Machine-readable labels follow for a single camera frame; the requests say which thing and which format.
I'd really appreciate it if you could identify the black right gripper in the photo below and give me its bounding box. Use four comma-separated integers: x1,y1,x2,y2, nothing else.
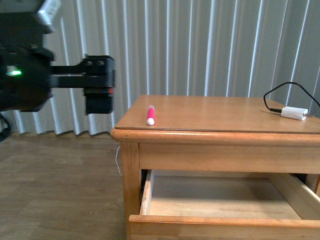
51,55,116,115

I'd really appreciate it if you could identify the pink marker with white caps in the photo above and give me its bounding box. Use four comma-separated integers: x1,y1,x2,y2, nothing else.
146,105,155,126

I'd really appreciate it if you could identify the wooden drawer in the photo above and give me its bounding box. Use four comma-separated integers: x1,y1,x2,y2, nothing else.
128,170,320,240

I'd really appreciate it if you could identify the wooden nightstand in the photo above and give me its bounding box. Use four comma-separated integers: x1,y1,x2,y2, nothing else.
111,95,320,240

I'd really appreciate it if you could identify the pale green pleated curtain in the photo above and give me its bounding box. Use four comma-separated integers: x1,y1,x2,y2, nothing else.
0,0,320,137

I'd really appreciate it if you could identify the white power adapter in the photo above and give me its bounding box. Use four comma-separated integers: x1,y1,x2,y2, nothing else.
281,106,309,121

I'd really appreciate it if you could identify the white charger cable on floor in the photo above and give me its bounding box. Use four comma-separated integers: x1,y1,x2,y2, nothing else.
115,146,123,176

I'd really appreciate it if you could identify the black usb cable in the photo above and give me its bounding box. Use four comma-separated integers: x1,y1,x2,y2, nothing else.
263,82,320,117

